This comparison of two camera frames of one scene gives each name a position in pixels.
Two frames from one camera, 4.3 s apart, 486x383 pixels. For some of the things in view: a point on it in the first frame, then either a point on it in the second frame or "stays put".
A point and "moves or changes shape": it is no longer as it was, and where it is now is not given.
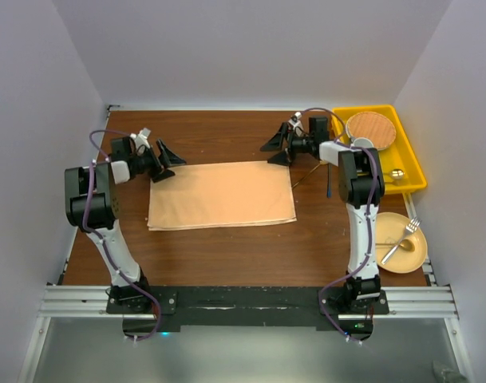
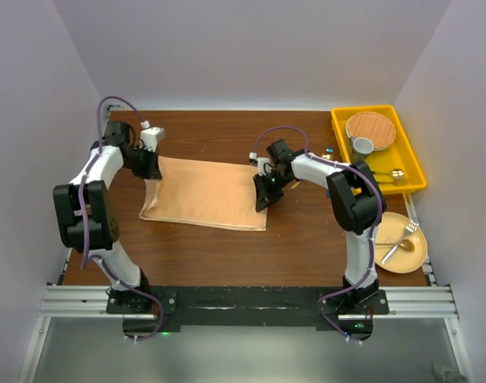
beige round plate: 390,227 stays put
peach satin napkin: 222,195 moves or changes shape
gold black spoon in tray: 396,173 stays put
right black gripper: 275,144 to 264,197
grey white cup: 363,143 stays put
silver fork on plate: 411,227 stays put
